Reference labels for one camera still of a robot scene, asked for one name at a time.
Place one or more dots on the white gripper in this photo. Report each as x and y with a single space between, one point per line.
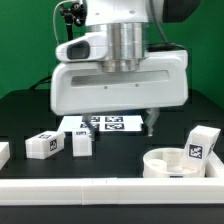
95 76

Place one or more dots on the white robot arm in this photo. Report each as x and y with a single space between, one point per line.
129 20

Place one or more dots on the white sheet with tags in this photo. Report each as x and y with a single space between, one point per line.
109 123

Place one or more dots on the white front wall barrier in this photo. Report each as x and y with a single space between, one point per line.
14 192

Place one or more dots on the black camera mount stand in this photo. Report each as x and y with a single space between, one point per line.
73 15

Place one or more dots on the white left wall barrier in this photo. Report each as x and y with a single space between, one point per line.
4 153

